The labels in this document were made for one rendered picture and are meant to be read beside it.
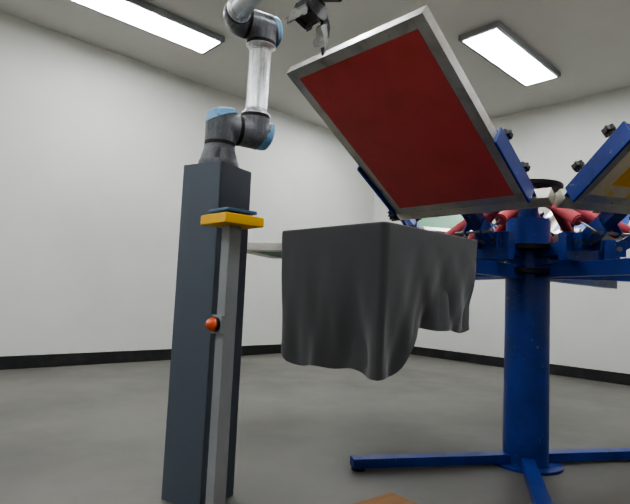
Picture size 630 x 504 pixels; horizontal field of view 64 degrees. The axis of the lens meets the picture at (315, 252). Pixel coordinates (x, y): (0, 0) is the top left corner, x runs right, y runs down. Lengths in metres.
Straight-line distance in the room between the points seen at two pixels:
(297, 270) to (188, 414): 0.65
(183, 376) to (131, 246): 3.52
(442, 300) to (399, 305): 0.22
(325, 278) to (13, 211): 3.84
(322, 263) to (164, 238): 4.04
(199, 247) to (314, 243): 0.48
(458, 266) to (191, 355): 0.96
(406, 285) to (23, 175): 4.11
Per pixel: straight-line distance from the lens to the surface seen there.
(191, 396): 1.88
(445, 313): 1.62
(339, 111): 1.93
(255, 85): 2.08
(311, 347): 1.57
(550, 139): 6.42
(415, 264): 1.49
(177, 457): 1.96
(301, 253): 1.60
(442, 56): 1.63
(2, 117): 5.15
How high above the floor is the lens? 0.75
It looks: 5 degrees up
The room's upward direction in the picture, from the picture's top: 3 degrees clockwise
